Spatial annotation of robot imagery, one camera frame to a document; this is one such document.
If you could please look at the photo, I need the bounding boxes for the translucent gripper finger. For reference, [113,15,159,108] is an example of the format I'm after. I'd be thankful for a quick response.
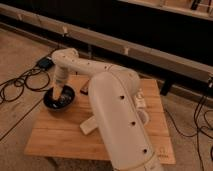
[61,86,65,96]
[52,86,60,100]

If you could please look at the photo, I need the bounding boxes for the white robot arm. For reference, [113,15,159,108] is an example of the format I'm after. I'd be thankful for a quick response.
[52,48,164,171]

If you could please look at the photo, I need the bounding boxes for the dark ceramic bowl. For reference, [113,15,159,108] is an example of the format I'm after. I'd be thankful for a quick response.
[43,85,75,111]

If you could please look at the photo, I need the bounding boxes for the black power adapter box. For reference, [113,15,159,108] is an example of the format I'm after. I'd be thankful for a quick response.
[34,51,63,71]

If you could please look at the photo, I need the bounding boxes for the black red rectangular eraser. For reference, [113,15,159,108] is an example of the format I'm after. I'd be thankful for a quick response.
[80,81,89,95]

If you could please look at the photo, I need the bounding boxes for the wooden table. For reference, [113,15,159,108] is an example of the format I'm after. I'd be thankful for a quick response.
[25,75,176,164]

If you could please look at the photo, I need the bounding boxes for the pale yellow sponge block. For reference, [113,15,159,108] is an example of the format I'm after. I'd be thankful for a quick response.
[80,116,98,135]

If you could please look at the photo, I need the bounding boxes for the white labelled bottle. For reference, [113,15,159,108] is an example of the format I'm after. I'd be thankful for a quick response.
[135,90,146,108]

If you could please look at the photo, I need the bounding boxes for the white mug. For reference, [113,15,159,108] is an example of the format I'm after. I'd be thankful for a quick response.
[138,109,149,125]

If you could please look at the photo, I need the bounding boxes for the black floor cable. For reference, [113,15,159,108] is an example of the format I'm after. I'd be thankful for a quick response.
[0,66,52,105]

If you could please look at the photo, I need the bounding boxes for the black cables at right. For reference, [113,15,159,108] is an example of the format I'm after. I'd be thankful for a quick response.
[164,94,213,171]

